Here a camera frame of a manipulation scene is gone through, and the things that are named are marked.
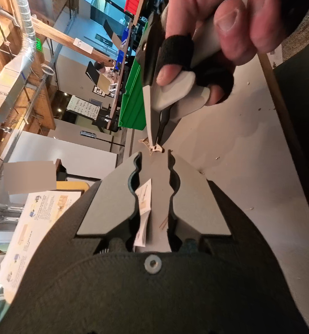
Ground handwritten sign board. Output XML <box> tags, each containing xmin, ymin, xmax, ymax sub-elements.
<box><xmin>66</xmin><ymin>95</ymin><xmax>103</xmax><ymax>120</ymax></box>

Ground person's right hand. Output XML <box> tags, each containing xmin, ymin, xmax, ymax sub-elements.
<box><xmin>157</xmin><ymin>0</ymin><xmax>294</xmax><ymax>106</ymax></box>

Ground black panel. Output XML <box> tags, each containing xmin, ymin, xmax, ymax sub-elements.
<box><xmin>85</xmin><ymin>61</ymin><xmax>102</xmax><ymax>84</ymax></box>

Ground yellow object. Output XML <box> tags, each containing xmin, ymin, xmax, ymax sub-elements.
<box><xmin>56</xmin><ymin>181</ymin><xmax>90</xmax><ymax>194</ymax></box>

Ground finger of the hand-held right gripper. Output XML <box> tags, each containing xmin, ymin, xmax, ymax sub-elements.
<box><xmin>156</xmin><ymin>109</ymin><xmax>172</xmax><ymax>145</ymax></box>
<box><xmin>143</xmin><ymin>86</ymin><xmax>161</xmax><ymax>148</ymax></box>

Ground long wooden workbench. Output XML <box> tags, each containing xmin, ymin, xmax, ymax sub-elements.
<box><xmin>106</xmin><ymin>0</ymin><xmax>144</xmax><ymax>131</ymax></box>

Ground person's right forearm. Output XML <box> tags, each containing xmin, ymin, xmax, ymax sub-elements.
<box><xmin>280</xmin><ymin>0</ymin><xmax>309</xmax><ymax>37</ymax></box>

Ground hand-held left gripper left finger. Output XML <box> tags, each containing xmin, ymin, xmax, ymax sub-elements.
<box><xmin>76</xmin><ymin>152</ymin><xmax>142</xmax><ymax>250</ymax></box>

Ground white paper sign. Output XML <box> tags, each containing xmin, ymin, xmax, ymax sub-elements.
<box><xmin>73</xmin><ymin>38</ymin><xmax>93</xmax><ymax>54</ymax></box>

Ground wooden ceiling beam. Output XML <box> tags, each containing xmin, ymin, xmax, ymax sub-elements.
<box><xmin>30</xmin><ymin>16</ymin><xmax>113</xmax><ymax>66</ymax></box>

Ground silver ventilation duct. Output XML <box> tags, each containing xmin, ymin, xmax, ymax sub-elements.
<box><xmin>0</xmin><ymin>0</ymin><xmax>40</xmax><ymax>146</ymax></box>

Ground instruction booklet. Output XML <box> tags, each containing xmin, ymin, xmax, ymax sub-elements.
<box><xmin>0</xmin><ymin>178</ymin><xmax>152</xmax><ymax>304</ymax></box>

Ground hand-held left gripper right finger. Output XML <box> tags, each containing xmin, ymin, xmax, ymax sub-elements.
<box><xmin>167</xmin><ymin>150</ymin><xmax>232</xmax><ymax>251</ymax></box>

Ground red plastic bin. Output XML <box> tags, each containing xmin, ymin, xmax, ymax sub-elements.
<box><xmin>124</xmin><ymin>0</ymin><xmax>144</xmax><ymax>13</ymax></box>

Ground green plastic bins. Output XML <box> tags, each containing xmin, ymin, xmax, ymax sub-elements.
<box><xmin>118</xmin><ymin>59</ymin><xmax>147</xmax><ymax>130</ymax></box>

